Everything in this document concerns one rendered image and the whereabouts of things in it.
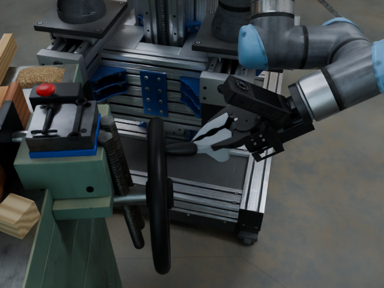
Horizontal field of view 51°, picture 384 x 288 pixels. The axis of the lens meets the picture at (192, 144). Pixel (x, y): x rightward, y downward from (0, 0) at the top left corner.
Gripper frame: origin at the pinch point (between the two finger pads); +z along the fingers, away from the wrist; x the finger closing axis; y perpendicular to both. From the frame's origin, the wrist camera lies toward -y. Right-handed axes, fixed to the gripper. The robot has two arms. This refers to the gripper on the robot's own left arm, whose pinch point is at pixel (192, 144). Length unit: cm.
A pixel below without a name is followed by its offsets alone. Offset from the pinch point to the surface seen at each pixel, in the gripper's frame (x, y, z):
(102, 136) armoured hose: -3.0, -12.2, 9.5
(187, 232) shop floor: 41, 80, 45
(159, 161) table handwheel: -6.8, -5.6, 3.2
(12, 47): 34, -20, 34
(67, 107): 1.0, -17.3, 12.8
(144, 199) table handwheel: -4.1, 3.9, 12.7
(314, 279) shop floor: 18, 103, 6
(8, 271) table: -21.5, -12.4, 23.4
